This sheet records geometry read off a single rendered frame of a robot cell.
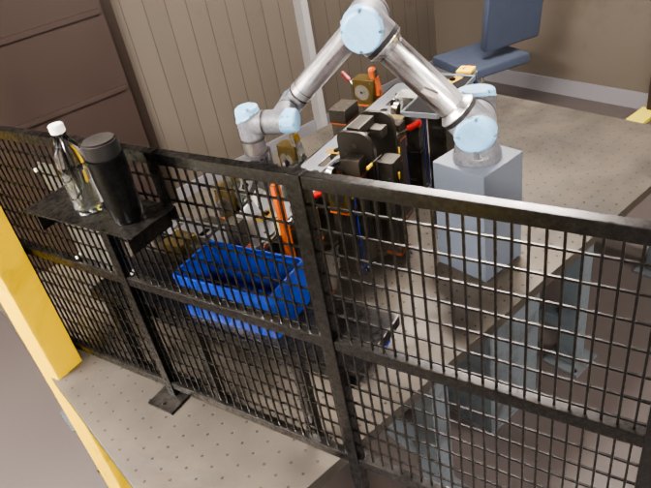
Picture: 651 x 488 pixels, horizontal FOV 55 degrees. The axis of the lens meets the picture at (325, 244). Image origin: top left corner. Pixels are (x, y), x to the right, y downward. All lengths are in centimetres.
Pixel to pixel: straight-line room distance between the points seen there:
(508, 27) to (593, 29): 78
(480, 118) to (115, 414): 135
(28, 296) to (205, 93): 264
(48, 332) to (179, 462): 63
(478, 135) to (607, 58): 336
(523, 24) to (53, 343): 357
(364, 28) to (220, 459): 119
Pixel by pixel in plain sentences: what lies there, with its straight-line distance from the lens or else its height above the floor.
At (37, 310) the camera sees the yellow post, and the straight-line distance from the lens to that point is 210.
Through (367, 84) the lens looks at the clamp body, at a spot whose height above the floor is 104.
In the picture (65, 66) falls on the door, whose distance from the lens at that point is 394.
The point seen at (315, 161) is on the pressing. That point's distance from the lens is 237.
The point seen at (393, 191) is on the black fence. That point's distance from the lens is 99.
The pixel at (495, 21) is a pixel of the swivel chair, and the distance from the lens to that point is 444.
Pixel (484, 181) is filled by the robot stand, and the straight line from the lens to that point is 193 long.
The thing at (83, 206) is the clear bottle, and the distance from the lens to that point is 142.
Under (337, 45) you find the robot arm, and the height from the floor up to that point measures 150.
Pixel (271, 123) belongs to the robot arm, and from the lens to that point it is 190.
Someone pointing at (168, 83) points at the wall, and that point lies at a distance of 427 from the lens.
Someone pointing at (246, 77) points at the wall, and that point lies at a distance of 458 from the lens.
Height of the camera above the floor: 204
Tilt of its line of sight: 34 degrees down
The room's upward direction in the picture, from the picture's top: 11 degrees counter-clockwise
